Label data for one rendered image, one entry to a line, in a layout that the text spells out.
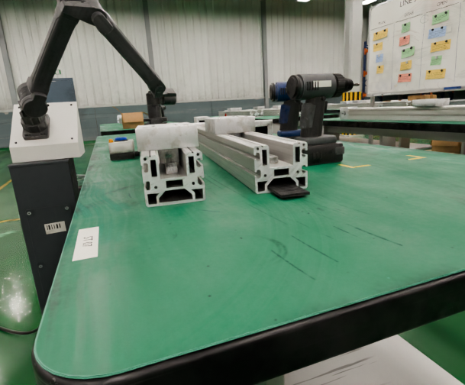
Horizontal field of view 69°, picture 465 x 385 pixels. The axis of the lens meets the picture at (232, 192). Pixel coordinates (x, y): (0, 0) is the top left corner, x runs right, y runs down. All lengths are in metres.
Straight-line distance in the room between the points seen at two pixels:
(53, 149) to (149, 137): 0.84
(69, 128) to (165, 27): 11.41
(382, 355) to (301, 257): 0.82
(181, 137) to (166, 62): 11.97
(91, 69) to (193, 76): 3.35
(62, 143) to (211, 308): 1.21
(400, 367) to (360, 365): 0.10
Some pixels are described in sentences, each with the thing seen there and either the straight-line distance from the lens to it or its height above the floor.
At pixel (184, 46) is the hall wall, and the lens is 12.78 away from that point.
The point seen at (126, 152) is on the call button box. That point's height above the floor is 0.80.
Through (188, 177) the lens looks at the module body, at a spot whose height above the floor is 0.82.
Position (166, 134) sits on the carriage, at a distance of 0.63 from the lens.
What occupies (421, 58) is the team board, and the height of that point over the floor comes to 1.29.
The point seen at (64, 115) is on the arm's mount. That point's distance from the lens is 1.53.
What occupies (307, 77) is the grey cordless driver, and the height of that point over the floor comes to 0.99.
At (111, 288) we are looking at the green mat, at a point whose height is 0.78.
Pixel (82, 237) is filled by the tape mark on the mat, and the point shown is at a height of 0.78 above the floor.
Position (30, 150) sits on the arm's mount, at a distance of 1.45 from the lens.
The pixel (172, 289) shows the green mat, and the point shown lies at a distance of 0.32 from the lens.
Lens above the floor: 0.93
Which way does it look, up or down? 14 degrees down
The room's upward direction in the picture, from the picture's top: 3 degrees counter-clockwise
